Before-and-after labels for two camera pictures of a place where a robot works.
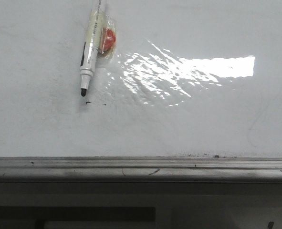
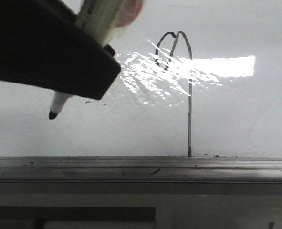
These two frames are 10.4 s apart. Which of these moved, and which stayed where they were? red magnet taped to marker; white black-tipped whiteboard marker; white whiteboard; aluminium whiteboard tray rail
Moved: red magnet taped to marker; white black-tipped whiteboard marker
Stayed: aluminium whiteboard tray rail; white whiteboard
